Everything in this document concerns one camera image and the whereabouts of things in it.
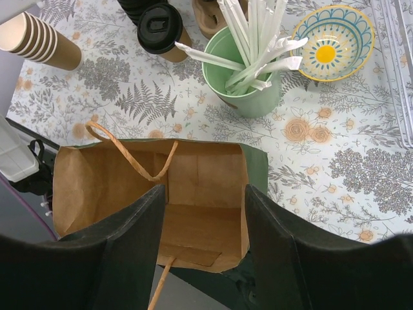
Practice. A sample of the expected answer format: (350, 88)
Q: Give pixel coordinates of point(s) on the green paper bag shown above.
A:
(184, 204)

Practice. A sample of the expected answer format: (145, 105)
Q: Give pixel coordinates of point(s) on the stack of brown paper cups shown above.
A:
(28, 36)

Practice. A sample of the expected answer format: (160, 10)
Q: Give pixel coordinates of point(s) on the stack of black lids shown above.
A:
(134, 8)

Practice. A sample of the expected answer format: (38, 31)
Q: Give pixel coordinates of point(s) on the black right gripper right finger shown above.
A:
(298, 265)

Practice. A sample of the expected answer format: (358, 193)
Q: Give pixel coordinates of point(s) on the brown paper coffee cup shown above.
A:
(174, 54)

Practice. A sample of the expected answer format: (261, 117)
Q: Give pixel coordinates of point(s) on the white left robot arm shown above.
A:
(17, 160)

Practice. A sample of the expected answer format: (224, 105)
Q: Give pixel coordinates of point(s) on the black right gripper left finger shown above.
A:
(96, 255)

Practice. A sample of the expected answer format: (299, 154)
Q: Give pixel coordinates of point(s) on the green straw holder cup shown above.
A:
(255, 103)

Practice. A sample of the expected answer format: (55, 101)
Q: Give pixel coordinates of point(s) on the paper wrapped straw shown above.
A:
(209, 58)
(282, 46)
(238, 25)
(246, 75)

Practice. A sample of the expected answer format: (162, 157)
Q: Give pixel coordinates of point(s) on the brown cardboard cup carrier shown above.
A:
(209, 17)

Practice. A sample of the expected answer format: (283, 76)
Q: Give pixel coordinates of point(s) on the white wire dish rack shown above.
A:
(393, 20)

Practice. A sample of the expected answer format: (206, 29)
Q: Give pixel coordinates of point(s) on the blue yellow patterned bowl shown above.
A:
(340, 42)

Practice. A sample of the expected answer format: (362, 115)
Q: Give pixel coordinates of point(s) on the floral tablecloth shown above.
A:
(335, 151)

